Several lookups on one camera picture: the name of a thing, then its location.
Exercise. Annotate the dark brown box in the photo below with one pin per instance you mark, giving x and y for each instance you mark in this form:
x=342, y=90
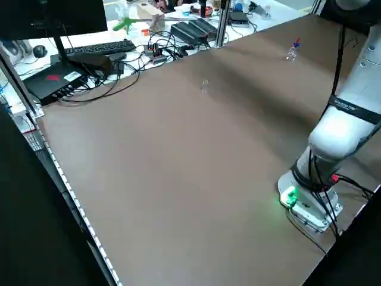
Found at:
x=92, y=64

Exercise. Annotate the grey hub red plugs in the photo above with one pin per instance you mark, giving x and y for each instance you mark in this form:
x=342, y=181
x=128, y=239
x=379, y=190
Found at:
x=154, y=53

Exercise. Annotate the black keyboard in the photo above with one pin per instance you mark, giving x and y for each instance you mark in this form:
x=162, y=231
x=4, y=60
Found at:
x=101, y=47

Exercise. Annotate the black computer mouse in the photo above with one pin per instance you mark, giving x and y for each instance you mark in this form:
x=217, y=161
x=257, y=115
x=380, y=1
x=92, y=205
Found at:
x=39, y=51

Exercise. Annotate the black box red logo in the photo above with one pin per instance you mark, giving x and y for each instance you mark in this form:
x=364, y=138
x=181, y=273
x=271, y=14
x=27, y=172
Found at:
x=50, y=82

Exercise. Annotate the light wooden box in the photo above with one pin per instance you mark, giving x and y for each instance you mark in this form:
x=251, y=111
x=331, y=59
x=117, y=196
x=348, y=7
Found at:
x=150, y=13

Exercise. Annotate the small black adapter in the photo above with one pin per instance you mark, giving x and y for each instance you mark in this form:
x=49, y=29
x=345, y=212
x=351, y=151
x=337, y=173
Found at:
x=118, y=64

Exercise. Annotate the red black battery pack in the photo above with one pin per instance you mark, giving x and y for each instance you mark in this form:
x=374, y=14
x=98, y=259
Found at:
x=202, y=11

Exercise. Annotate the clear bottle blue cap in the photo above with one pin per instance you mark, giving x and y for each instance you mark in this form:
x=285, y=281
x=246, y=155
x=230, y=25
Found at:
x=291, y=55

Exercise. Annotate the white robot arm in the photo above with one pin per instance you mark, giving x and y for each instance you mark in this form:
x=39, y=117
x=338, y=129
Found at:
x=336, y=137

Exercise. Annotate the aluminium frame post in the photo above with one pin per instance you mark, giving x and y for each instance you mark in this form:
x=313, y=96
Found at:
x=222, y=24

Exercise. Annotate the flat black box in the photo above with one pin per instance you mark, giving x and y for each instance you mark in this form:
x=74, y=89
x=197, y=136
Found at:
x=238, y=17

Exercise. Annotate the black computer monitor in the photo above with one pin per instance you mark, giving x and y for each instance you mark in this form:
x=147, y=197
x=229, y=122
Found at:
x=53, y=15

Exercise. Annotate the black ribbed power brick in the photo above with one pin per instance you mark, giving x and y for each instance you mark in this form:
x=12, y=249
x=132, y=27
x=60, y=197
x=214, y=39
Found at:
x=205, y=28
x=183, y=31

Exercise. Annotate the aluminium corner strut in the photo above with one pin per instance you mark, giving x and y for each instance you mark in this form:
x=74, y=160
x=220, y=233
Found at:
x=18, y=86

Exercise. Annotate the white ribbed table edge strip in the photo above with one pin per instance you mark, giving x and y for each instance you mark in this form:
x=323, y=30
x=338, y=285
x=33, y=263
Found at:
x=74, y=196

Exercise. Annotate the green plastic stand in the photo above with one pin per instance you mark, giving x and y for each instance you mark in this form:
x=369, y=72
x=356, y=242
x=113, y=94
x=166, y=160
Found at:
x=125, y=24

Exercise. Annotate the clear glass sample vial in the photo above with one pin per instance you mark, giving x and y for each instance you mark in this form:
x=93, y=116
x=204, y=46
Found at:
x=204, y=87

